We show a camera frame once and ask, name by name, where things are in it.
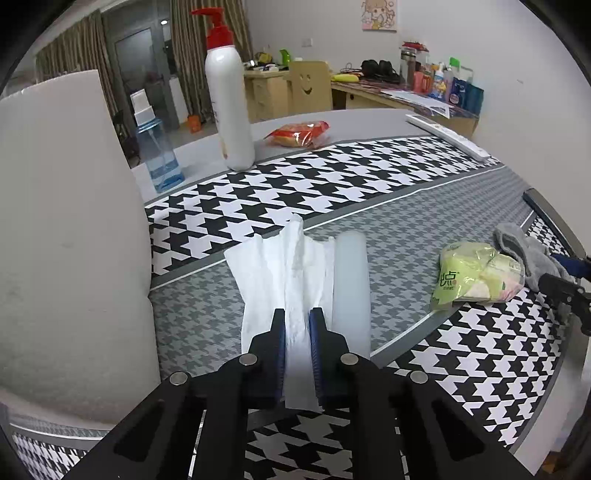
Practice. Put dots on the orange box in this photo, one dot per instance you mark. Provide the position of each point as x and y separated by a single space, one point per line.
193 123

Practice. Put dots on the blue spray bottle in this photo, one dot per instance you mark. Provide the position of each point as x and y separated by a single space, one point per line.
159 157

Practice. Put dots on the yellow bag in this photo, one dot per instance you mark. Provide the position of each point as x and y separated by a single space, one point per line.
264 57

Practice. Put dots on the yellow-green tissue packet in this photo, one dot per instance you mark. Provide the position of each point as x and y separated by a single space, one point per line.
466 277

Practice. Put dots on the red snack packet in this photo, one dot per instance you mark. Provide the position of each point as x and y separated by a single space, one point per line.
298 134

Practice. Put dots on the group of toiletry bottles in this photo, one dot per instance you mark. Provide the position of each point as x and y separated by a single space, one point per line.
443 83

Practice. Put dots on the desk with patterned cloth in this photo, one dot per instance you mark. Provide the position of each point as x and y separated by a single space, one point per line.
369 99

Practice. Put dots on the white paper sheets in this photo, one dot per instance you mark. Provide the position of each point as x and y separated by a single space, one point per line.
429 104

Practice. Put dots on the white tissue paper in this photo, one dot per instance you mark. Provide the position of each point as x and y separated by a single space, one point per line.
277 277

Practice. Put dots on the houndstooth table cloth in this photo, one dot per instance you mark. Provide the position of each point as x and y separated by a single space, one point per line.
415 194

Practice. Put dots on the black headphones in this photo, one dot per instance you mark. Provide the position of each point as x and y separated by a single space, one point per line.
378 69

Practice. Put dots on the glass balcony door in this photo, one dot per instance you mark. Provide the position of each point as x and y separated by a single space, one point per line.
138 55

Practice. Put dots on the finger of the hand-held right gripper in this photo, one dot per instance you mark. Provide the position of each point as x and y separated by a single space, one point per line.
554 225
568 288

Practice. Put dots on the grey sock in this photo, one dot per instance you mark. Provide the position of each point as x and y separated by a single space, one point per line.
526 254

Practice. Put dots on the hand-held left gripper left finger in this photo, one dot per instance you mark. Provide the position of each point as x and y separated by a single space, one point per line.
280 364

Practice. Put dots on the yellow packet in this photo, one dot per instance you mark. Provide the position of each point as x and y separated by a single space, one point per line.
346 77

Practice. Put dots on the brown curtain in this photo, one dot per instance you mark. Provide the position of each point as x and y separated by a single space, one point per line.
78 46
184 55

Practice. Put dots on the cartoon wall poster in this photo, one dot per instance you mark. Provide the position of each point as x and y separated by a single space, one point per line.
378 16

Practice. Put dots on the white foam box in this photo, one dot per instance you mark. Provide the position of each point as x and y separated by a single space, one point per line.
69 230

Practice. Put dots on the green plastic container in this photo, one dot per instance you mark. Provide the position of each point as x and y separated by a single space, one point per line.
286 56

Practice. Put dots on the white lotion pump bottle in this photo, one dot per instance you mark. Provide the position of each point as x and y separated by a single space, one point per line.
231 101

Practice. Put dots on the wooden smiley chair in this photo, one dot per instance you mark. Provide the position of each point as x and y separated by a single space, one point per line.
307 87

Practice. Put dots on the white remote control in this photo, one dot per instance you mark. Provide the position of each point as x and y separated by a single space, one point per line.
448 134

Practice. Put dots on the translucent white plastic tube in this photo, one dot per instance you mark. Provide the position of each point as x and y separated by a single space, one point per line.
351 286

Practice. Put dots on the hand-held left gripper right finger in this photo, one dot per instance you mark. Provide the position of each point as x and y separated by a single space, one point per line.
316 364

